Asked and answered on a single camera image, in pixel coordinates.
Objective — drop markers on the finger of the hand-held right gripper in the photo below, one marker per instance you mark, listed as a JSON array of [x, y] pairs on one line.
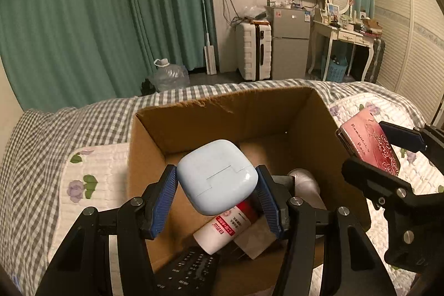
[[374, 181], [404, 139]]

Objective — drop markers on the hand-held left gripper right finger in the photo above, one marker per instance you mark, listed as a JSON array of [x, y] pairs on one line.
[[270, 202]]

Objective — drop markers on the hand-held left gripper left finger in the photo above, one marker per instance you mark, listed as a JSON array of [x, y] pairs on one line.
[[164, 199]]

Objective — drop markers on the pink floral card case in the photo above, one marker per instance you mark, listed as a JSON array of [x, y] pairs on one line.
[[367, 140]]

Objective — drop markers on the pale grey bottle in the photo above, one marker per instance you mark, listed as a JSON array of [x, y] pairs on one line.
[[307, 186]]

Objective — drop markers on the pale blue square case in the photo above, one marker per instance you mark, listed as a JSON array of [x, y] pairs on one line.
[[215, 174]]

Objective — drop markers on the white bottle with red label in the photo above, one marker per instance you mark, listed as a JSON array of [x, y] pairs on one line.
[[222, 230]]

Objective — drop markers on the black remote control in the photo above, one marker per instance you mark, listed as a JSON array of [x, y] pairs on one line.
[[189, 271]]

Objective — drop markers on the brown cardboard box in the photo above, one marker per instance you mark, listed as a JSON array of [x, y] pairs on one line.
[[215, 122]]

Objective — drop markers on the dark suitcase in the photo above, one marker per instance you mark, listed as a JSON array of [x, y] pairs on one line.
[[376, 56]]

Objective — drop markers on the blue plastic basket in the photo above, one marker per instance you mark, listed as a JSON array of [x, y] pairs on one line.
[[334, 70]]

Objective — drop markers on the white slatted wardrobe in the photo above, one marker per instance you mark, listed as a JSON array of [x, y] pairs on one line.
[[412, 39]]

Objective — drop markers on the grey checkered bed sheet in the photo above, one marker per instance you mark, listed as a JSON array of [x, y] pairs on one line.
[[69, 126]]

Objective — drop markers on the white dressing table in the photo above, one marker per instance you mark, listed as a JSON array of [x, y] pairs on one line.
[[343, 34]]

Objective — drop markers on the clear water jug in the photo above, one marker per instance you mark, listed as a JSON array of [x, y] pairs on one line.
[[170, 77]]

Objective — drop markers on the white flat mop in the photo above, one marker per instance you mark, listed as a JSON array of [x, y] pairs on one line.
[[210, 56]]

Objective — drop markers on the silver small fridge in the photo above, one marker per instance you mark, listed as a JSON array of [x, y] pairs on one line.
[[289, 39]]

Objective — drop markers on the white suitcase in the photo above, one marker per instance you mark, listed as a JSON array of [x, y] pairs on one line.
[[248, 51]]

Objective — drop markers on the clear plastic bag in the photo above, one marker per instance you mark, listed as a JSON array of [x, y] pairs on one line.
[[255, 13]]

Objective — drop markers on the wide green curtain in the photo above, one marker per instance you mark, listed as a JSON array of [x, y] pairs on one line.
[[69, 22]]

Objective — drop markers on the small photo frame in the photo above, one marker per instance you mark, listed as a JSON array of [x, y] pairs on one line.
[[333, 10]]

